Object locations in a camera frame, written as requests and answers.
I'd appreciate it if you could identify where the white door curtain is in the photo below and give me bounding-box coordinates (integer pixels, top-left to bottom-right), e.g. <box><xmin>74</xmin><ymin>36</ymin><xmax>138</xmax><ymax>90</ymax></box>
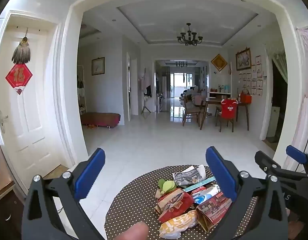
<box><xmin>299</xmin><ymin>62</ymin><xmax>308</xmax><ymax>154</ymax></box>

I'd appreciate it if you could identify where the teal packet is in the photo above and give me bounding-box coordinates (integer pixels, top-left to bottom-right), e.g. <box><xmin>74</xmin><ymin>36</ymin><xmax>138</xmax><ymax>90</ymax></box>
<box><xmin>182</xmin><ymin>176</ymin><xmax>217</xmax><ymax>192</ymax></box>

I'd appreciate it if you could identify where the tripod stand with clothes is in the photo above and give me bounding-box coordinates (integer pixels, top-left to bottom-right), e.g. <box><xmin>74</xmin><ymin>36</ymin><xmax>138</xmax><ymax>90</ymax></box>
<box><xmin>140</xmin><ymin>67</ymin><xmax>153</xmax><ymax>118</ymax></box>

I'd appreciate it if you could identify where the green plush toy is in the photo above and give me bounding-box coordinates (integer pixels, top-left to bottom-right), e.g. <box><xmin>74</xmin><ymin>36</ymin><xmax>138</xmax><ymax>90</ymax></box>
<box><xmin>157</xmin><ymin>179</ymin><xmax>176</xmax><ymax>195</ymax></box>

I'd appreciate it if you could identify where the wooden dining table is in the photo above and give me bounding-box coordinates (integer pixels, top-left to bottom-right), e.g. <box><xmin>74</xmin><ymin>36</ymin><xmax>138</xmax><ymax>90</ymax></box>
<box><xmin>200</xmin><ymin>97</ymin><xmax>250</xmax><ymax>131</ymax></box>

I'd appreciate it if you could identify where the gold diamond wall decoration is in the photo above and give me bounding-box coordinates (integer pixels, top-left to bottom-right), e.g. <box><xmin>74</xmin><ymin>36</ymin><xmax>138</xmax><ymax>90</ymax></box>
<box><xmin>210</xmin><ymin>53</ymin><xmax>228</xmax><ymax>72</ymax></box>

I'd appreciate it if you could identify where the small framed picture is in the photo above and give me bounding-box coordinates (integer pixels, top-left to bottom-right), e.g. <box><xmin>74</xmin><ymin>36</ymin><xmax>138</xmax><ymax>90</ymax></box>
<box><xmin>91</xmin><ymin>57</ymin><xmax>105</xmax><ymax>76</ymax></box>

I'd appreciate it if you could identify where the wooden cabinet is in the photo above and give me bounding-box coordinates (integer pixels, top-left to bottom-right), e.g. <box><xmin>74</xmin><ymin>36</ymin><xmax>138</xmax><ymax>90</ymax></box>
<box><xmin>0</xmin><ymin>145</ymin><xmax>25</xmax><ymax>240</ymax></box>

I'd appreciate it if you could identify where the white coat rack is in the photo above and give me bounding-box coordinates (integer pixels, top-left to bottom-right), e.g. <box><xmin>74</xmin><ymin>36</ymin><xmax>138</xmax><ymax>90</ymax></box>
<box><xmin>76</xmin><ymin>65</ymin><xmax>87</xmax><ymax>114</ymax></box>

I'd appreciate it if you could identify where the yellow white wrapper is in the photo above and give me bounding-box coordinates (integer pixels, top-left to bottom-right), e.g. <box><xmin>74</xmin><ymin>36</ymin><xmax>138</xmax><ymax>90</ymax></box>
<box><xmin>159</xmin><ymin>210</ymin><xmax>198</xmax><ymax>239</ymax></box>

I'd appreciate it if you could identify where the black chandelier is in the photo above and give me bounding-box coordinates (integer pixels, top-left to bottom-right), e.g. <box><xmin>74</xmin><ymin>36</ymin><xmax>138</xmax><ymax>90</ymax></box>
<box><xmin>176</xmin><ymin>23</ymin><xmax>203</xmax><ymax>47</ymax></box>

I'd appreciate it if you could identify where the metal door handle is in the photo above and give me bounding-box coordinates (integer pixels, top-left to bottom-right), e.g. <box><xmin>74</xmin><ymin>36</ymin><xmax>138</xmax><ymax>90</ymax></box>
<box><xmin>0</xmin><ymin>110</ymin><xmax>9</xmax><ymax>133</ymax></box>

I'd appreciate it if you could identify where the wooden dining chair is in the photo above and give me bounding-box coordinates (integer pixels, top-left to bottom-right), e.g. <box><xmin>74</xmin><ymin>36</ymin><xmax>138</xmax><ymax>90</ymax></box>
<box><xmin>215</xmin><ymin>100</ymin><xmax>238</xmax><ymax>133</ymax></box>
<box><xmin>182</xmin><ymin>96</ymin><xmax>202</xmax><ymax>127</ymax></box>

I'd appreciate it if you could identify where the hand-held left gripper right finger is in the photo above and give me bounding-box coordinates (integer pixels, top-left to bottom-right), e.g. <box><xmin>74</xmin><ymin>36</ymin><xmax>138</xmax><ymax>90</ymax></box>
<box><xmin>206</xmin><ymin>146</ymin><xmax>289</xmax><ymax>240</ymax></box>

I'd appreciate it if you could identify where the red bag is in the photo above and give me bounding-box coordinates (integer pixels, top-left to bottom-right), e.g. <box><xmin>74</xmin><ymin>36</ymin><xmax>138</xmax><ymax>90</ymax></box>
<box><xmin>240</xmin><ymin>89</ymin><xmax>253</xmax><ymax>104</ymax></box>

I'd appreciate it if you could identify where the pink lace valance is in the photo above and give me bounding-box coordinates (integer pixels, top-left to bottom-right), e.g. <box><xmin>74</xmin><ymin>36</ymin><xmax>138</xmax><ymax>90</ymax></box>
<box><xmin>297</xmin><ymin>26</ymin><xmax>308</xmax><ymax>63</ymax></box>

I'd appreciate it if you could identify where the green curtain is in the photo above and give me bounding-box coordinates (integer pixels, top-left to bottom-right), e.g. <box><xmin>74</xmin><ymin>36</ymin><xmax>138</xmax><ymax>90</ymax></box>
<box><xmin>266</xmin><ymin>42</ymin><xmax>288</xmax><ymax>85</ymax></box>

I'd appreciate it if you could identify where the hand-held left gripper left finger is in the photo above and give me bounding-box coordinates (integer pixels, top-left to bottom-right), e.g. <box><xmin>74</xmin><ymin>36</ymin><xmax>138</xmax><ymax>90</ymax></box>
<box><xmin>22</xmin><ymin>148</ymin><xmax>106</xmax><ymax>240</ymax></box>

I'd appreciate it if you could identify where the framed flower painting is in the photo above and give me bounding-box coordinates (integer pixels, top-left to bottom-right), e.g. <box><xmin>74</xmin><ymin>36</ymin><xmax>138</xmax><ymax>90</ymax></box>
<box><xmin>235</xmin><ymin>47</ymin><xmax>252</xmax><ymax>71</ymax></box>

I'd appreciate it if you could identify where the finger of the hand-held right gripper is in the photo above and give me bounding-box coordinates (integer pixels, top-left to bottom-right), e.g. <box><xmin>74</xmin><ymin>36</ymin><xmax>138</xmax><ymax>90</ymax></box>
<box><xmin>254</xmin><ymin>151</ymin><xmax>308</xmax><ymax>180</ymax></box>
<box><xmin>286</xmin><ymin>145</ymin><xmax>308</xmax><ymax>173</ymax></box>

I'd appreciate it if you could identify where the red brown wrapper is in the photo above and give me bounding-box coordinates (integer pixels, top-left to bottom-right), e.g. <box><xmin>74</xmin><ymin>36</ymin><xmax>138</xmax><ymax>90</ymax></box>
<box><xmin>154</xmin><ymin>188</ymin><xmax>195</xmax><ymax>223</ymax></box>

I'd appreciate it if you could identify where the round table with dotted cloth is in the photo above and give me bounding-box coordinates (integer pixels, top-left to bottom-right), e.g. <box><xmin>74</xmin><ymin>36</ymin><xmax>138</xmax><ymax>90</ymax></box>
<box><xmin>104</xmin><ymin>164</ymin><xmax>289</xmax><ymax>240</ymax></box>

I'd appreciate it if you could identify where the grey armchair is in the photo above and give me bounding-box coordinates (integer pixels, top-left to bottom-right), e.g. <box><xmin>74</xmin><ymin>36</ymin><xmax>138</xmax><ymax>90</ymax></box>
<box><xmin>181</xmin><ymin>86</ymin><xmax>208</xmax><ymax>105</ymax></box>

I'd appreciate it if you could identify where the hanging feather fan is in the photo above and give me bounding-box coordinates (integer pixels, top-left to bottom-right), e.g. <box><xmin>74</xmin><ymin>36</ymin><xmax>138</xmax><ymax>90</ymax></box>
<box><xmin>11</xmin><ymin>27</ymin><xmax>32</xmax><ymax>65</ymax></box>

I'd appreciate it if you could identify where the white sideboard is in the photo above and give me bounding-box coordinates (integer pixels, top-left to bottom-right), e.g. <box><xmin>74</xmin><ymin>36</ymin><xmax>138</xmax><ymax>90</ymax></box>
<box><xmin>207</xmin><ymin>91</ymin><xmax>232</xmax><ymax>117</ymax></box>

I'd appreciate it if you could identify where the blue white tissue packet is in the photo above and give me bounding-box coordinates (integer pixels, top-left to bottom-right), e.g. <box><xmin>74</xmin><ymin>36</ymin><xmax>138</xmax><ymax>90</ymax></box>
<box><xmin>191</xmin><ymin>184</ymin><xmax>220</xmax><ymax>204</ymax></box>

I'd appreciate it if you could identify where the red printed carton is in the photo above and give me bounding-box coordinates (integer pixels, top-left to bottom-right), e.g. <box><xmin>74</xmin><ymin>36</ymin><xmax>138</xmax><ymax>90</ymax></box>
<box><xmin>195</xmin><ymin>192</ymin><xmax>233</xmax><ymax>232</ymax></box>

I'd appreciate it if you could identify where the person's left hand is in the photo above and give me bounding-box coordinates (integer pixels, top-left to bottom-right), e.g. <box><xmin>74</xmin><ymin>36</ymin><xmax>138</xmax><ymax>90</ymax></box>
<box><xmin>111</xmin><ymin>221</ymin><xmax>150</xmax><ymax>240</ymax></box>

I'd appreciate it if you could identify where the grey printed paper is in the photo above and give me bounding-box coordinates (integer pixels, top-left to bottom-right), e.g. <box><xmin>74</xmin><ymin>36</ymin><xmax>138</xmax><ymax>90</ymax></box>
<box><xmin>172</xmin><ymin>164</ymin><xmax>206</xmax><ymax>187</ymax></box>

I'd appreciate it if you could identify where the group of wall certificates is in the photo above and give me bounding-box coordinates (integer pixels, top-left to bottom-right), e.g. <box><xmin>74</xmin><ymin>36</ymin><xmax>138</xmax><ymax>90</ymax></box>
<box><xmin>239</xmin><ymin>55</ymin><xmax>264</xmax><ymax>97</ymax></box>

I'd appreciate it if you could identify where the red diamond door decoration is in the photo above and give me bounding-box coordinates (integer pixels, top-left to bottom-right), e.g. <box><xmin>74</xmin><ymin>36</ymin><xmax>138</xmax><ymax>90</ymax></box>
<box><xmin>5</xmin><ymin>64</ymin><xmax>33</xmax><ymax>95</ymax></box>

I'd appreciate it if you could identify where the brown bench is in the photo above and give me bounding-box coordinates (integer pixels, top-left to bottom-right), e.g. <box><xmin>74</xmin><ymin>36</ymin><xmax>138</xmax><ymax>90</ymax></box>
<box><xmin>80</xmin><ymin>112</ymin><xmax>121</xmax><ymax>130</ymax></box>

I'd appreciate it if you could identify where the white appliance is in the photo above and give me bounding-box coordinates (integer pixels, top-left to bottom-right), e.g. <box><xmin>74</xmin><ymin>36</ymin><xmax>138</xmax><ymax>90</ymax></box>
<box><xmin>269</xmin><ymin>106</ymin><xmax>280</xmax><ymax>138</ymax></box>

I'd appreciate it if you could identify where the red shirt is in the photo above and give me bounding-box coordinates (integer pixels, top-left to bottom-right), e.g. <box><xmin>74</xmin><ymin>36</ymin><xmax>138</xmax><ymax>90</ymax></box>
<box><xmin>220</xmin><ymin>99</ymin><xmax>239</xmax><ymax>119</ymax></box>

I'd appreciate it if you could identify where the white panel door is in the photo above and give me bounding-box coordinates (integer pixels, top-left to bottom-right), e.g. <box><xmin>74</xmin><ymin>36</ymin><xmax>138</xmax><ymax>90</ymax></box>
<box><xmin>0</xmin><ymin>11</ymin><xmax>62</xmax><ymax>179</ymax></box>

